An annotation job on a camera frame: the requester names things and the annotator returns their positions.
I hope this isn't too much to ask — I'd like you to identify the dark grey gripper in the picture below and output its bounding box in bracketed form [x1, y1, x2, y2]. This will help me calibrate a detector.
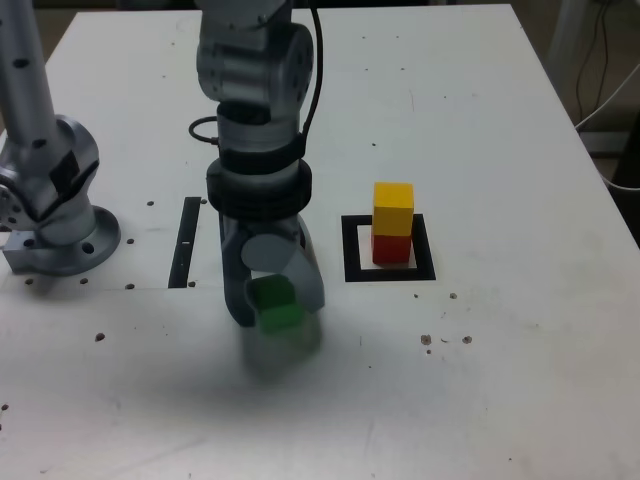
[217, 212, 327, 327]

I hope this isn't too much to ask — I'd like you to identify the green cube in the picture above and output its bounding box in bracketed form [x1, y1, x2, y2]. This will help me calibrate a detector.
[248, 273, 305, 335]

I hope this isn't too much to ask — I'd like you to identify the red cube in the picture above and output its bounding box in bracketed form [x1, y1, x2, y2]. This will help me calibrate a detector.
[370, 233, 413, 265]

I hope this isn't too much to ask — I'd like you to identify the yellow cube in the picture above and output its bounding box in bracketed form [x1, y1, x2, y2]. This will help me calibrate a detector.
[372, 181, 416, 237]

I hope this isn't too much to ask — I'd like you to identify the black tape square outline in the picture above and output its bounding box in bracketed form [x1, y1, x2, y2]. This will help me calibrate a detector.
[341, 213, 437, 283]

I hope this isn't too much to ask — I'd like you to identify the black tape strip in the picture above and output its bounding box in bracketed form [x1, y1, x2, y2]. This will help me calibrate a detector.
[168, 196, 202, 290]

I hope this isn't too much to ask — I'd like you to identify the thin black cable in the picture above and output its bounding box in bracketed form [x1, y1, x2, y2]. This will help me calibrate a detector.
[573, 0, 610, 117]

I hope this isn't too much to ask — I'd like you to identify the white cable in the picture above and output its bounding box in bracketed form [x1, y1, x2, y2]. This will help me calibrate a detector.
[573, 63, 640, 192]

